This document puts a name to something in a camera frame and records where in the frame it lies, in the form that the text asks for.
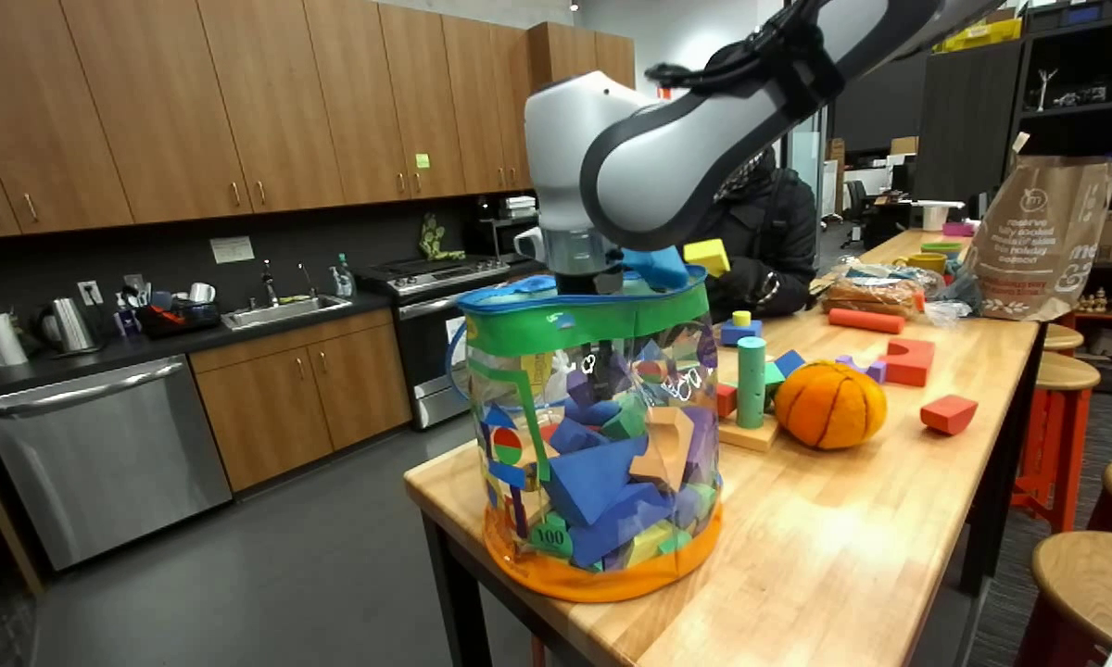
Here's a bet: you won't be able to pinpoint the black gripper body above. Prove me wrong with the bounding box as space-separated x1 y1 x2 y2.
557 274 601 294

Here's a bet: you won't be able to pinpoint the upper wooden cabinets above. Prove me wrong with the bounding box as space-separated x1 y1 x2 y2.
0 0 543 245

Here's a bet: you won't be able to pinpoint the stainless steel dishwasher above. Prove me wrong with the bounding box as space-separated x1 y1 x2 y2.
0 354 233 569

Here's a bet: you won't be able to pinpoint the clear plastic toy bag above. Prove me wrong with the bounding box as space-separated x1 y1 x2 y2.
460 269 722 602

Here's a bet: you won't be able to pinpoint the red foam brick pair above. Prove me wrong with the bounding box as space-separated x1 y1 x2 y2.
887 338 932 385

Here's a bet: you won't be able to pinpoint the person in black jacket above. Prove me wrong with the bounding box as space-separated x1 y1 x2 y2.
695 151 818 318

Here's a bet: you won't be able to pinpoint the packaged bread bag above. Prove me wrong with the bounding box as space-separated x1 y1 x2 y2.
818 265 928 318

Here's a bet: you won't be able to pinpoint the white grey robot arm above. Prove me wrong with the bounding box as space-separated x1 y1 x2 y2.
521 0 999 294

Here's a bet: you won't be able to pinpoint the kitchen sink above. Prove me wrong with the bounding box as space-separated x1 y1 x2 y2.
223 297 351 334

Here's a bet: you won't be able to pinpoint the wooden base plate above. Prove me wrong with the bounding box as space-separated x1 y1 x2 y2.
720 415 777 450

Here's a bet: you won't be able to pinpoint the brown paper bag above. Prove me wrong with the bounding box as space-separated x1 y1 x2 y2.
968 154 1112 322

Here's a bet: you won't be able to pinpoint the white paper towel roll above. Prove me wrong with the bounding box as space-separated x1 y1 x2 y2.
0 310 24 366

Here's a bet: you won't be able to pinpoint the long red foam block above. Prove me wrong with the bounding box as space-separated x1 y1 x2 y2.
827 306 903 334

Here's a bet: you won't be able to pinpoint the stainless steel oven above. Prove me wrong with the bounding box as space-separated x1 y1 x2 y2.
369 254 537 431

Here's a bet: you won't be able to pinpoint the lower wooden cabinet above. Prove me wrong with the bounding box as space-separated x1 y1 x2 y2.
192 306 411 490

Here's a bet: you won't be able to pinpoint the orange plush ball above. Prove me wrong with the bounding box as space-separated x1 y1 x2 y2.
776 360 887 450

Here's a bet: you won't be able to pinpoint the wooden stool red legs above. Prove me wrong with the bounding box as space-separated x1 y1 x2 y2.
1010 353 1100 528

